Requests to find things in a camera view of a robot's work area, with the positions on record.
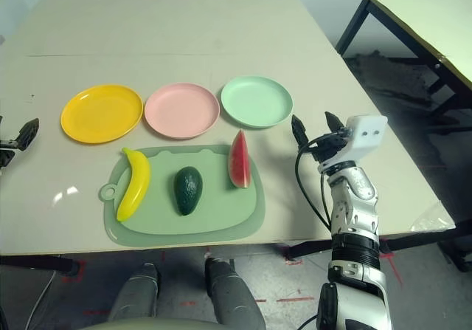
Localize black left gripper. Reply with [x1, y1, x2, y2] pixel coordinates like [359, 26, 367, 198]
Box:
[0, 117, 40, 168]

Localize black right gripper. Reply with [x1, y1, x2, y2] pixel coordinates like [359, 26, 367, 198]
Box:
[291, 111, 350, 169]

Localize red watermelon slice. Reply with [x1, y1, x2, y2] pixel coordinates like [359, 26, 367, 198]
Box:
[228, 129, 252, 190]

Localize yellow toy banana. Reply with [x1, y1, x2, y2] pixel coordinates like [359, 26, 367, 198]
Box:
[116, 147, 152, 223]

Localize dark green toy avocado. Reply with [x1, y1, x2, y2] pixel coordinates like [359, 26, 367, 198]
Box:
[173, 166, 204, 217]

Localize light green plate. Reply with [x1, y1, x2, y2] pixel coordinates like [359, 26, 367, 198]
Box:
[221, 75, 294, 130]

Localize yellow plate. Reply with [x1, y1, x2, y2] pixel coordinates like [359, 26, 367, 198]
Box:
[60, 83, 144, 145]

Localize green cutting board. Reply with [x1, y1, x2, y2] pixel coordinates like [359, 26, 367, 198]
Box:
[98, 144, 267, 249]

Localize pink plate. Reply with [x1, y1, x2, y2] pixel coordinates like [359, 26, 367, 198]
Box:
[144, 83, 221, 140]

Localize side table with black legs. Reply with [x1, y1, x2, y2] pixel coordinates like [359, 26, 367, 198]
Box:
[335, 0, 472, 131]

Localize clear plastic film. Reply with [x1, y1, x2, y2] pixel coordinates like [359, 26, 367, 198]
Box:
[411, 200, 457, 233]

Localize grey right robot leg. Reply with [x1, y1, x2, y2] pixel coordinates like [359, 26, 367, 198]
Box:
[204, 258, 266, 330]

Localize grey robot leg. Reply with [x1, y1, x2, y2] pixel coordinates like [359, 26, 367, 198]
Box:
[204, 258, 266, 330]
[108, 262, 162, 323]

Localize grey left robot leg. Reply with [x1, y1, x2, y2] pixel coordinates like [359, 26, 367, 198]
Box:
[108, 262, 162, 323]

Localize grey robot torso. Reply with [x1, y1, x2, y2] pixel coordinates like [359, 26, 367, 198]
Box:
[79, 317, 222, 330]

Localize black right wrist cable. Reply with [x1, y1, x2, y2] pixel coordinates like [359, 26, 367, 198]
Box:
[294, 134, 335, 235]

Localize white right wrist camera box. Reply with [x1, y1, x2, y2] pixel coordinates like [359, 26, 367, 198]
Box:
[342, 114, 389, 161]

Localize black table frame bar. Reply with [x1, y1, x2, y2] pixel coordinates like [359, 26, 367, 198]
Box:
[285, 228, 472, 272]
[0, 255, 80, 276]

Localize white floor cable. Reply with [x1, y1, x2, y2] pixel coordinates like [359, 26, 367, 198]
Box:
[31, 274, 52, 330]

